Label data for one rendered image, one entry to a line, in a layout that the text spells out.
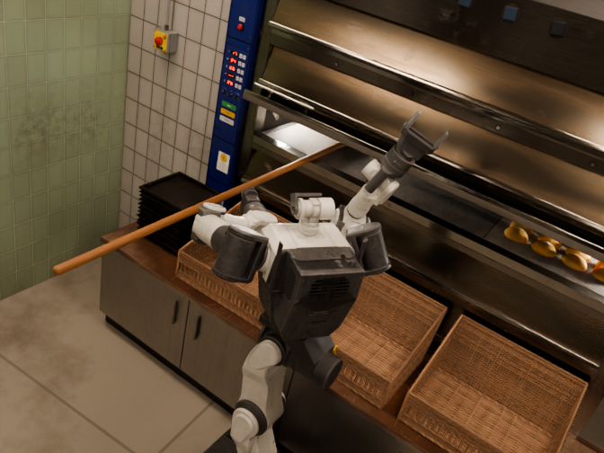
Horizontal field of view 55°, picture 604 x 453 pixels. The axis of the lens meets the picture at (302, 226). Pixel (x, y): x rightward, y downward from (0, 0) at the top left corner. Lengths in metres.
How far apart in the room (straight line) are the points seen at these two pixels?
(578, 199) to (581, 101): 0.35
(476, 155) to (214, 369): 1.53
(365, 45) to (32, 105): 1.63
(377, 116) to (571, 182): 0.80
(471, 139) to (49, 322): 2.35
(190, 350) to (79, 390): 0.57
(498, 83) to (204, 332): 1.65
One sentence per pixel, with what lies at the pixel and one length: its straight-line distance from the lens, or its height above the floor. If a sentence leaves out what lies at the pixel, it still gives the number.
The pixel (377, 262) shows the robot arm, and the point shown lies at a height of 1.33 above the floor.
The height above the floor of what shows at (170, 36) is 1.50.
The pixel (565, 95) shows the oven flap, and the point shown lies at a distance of 2.29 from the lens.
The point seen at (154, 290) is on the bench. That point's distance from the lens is 2.92.
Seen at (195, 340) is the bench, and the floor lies 0.34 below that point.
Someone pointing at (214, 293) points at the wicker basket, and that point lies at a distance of 2.70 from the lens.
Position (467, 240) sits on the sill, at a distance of 2.51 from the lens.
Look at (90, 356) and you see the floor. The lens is 3.25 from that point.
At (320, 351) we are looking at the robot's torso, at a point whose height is 1.03.
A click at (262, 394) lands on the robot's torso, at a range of 2.11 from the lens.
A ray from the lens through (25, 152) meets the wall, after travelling 3.23.
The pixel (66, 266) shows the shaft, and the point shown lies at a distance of 1.83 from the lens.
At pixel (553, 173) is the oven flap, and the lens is 2.35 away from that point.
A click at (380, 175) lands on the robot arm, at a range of 1.86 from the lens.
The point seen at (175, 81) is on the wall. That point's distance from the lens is 3.19.
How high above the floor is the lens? 2.29
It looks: 30 degrees down
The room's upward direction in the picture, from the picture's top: 14 degrees clockwise
